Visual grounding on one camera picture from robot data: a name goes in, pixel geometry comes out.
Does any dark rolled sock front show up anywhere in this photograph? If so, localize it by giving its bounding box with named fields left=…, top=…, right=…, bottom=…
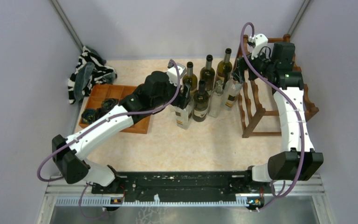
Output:
left=94, top=107, right=109, bottom=121

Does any green wine bottle silver neck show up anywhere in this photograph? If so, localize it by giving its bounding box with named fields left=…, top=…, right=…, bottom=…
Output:
left=182, top=62, right=198, bottom=96

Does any dark green wine bottle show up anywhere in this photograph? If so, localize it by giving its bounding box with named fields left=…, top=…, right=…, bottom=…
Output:
left=200, top=55, right=215, bottom=94

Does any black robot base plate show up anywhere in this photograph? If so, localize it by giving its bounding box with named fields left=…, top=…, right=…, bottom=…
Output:
left=91, top=170, right=271, bottom=203

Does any grey blue cloth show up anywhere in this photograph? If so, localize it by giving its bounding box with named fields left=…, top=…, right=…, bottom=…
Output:
left=73, top=62, right=95, bottom=101

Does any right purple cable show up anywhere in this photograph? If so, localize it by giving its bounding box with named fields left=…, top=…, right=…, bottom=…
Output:
left=240, top=22, right=306, bottom=212

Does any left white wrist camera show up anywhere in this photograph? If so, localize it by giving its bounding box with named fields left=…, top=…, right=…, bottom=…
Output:
left=166, top=61, right=186, bottom=86

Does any grey cable comb strip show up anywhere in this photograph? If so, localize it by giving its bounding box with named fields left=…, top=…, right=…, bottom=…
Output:
left=55, top=195, right=249, bottom=208

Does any clear square spirit bottle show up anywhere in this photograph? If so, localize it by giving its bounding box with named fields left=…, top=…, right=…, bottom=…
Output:
left=174, top=95, right=194, bottom=129

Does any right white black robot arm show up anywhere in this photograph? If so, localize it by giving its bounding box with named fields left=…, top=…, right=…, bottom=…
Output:
left=233, top=42, right=324, bottom=192

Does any olive wine bottle grey cap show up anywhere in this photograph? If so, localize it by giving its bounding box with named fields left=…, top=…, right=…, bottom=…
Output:
left=215, top=48, right=233, bottom=89

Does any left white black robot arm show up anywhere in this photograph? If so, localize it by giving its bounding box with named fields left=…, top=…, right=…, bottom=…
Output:
left=52, top=67, right=189, bottom=193

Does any zebra striped cloth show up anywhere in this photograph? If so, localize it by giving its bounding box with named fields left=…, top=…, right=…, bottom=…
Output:
left=67, top=46, right=117, bottom=105

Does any slim clear glass bottle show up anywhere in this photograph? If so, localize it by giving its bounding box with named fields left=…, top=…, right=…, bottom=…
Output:
left=208, top=80, right=224, bottom=118

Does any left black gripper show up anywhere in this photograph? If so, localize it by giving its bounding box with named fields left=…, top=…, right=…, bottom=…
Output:
left=152, top=76, right=192, bottom=109

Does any teal rolled sock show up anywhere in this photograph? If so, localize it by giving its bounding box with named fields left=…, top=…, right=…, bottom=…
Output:
left=80, top=108, right=96, bottom=125

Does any dark wine bottle black cap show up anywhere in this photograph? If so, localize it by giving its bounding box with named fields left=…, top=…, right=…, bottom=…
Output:
left=193, top=80, right=210, bottom=122

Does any orange wooden compartment tray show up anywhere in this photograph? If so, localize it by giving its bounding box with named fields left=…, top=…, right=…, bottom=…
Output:
left=79, top=84, right=152, bottom=135

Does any dark rolled sock middle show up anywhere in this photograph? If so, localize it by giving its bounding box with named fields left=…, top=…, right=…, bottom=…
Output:
left=101, top=98, right=119, bottom=111

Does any brown wooden wine rack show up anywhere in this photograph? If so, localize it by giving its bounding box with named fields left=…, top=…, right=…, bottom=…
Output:
left=237, top=33, right=319, bottom=138

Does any dark rolled sock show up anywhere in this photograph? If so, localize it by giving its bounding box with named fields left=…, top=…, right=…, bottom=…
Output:
left=94, top=107, right=109, bottom=121
left=101, top=98, right=119, bottom=111

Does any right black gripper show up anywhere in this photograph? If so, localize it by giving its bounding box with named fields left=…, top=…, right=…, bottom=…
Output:
left=231, top=46, right=275, bottom=84

